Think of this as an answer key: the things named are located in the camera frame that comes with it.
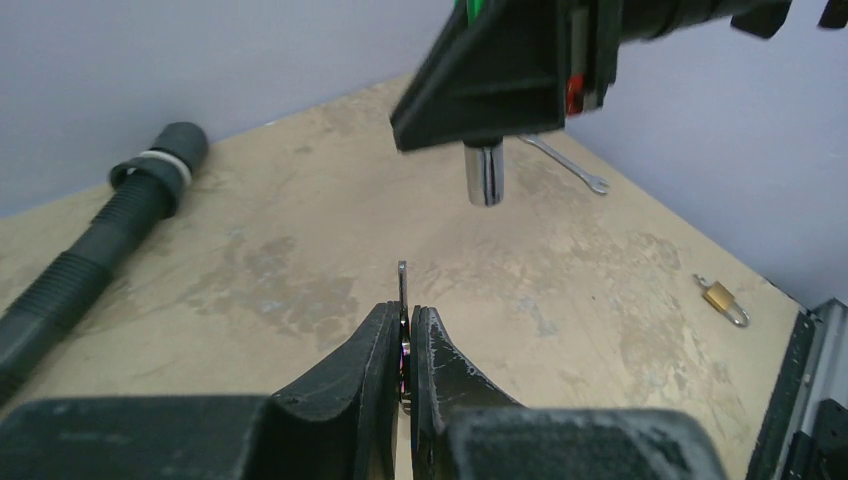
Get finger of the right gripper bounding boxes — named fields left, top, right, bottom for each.
left=390, top=1, right=570, bottom=152

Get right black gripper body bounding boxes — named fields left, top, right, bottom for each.
left=566, top=0, right=848, bottom=117

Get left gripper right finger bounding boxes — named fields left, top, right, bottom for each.
left=409, top=307, right=727, bottom=479

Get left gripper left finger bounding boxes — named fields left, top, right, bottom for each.
left=1, top=302, right=401, bottom=479

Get green cable lock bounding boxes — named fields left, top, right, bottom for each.
left=452, top=0, right=506, bottom=208

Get cable lock keys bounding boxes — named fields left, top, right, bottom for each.
left=397, top=260, right=412, bottom=416

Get steel wrench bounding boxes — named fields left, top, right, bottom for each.
left=519, top=135, right=609, bottom=196

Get small brass padlock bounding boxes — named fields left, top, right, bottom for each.
left=693, top=274, right=751, bottom=328

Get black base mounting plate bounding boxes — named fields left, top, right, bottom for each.
left=746, top=309, right=815, bottom=479

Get black corrugated drain hose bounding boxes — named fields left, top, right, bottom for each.
left=0, top=121, right=210, bottom=407

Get aluminium frame rail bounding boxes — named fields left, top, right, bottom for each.
left=773, top=299, right=847, bottom=479

